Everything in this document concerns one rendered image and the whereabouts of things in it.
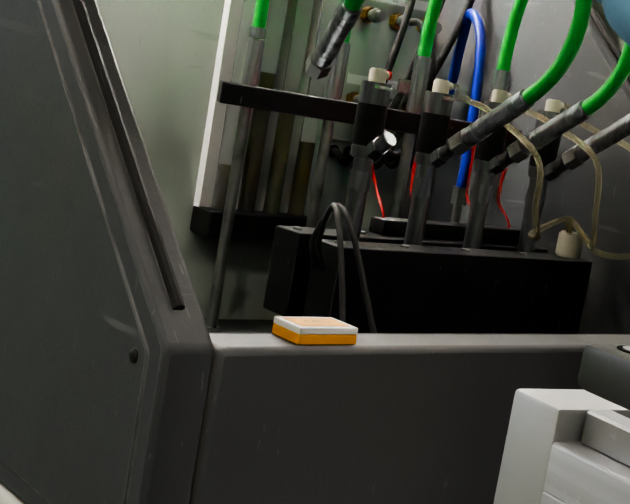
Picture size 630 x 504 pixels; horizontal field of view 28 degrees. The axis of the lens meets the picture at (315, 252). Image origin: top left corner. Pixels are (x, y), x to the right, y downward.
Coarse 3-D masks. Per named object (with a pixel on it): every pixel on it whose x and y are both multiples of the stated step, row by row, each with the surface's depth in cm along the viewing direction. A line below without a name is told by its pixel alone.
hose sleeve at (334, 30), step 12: (336, 12) 98; (348, 12) 97; (360, 12) 98; (336, 24) 99; (348, 24) 99; (324, 36) 101; (336, 36) 100; (324, 48) 102; (336, 48) 102; (324, 60) 103
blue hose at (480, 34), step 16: (464, 16) 145; (480, 16) 143; (464, 32) 146; (480, 32) 142; (464, 48) 147; (480, 48) 141; (480, 64) 141; (448, 80) 147; (480, 80) 141; (480, 96) 142; (464, 160) 142; (464, 176) 142
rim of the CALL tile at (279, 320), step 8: (280, 320) 83; (288, 328) 83; (296, 328) 82; (304, 328) 82; (312, 328) 82; (320, 328) 83; (328, 328) 83; (336, 328) 84; (344, 328) 84; (352, 328) 84
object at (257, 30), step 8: (256, 0) 128; (264, 0) 128; (352, 0) 96; (360, 0) 96; (256, 8) 128; (264, 8) 128; (352, 8) 97; (360, 8) 97; (256, 16) 128; (264, 16) 128; (256, 24) 128; (264, 24) 129; (256, 32) 128; (264, 32) 129
